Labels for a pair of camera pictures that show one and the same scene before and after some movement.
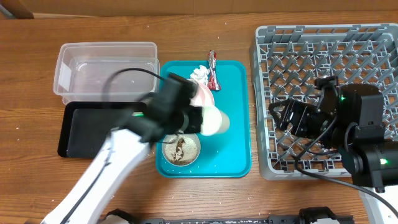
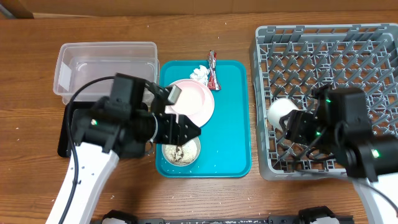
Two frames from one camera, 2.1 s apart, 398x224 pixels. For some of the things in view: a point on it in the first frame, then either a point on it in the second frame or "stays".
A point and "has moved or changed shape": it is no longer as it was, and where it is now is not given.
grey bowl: [181, 149] stays
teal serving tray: [227, 155] stays
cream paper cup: [214, 121] has moved or changed shape
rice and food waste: [179, 150] stays
